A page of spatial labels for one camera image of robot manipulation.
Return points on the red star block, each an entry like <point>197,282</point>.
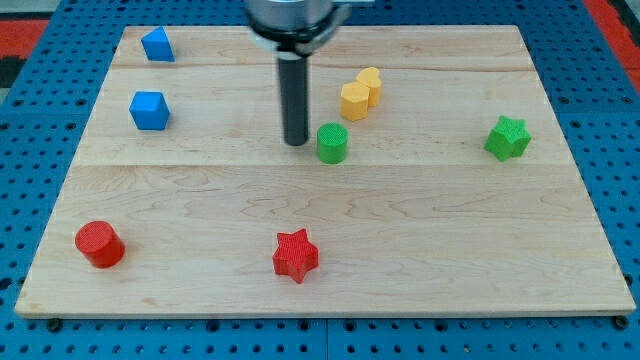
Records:
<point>295,255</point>

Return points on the green star block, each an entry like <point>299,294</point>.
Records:
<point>509,138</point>

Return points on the green cylinder block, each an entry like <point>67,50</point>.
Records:
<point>332,143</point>

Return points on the yellow pentagon block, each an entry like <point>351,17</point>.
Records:
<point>354,101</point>

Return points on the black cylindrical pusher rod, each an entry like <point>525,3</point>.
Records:
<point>293,84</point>

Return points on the yellow heart block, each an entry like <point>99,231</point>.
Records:
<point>370,77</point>

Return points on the wooden board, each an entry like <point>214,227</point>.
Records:
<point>419,220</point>

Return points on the blue cube block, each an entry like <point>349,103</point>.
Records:
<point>149,110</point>

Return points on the blue triangle block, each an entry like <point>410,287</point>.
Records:
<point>157,46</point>

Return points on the red cylinder block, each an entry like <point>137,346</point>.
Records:
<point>100,244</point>

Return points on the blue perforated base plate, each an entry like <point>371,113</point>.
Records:
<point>49,103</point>

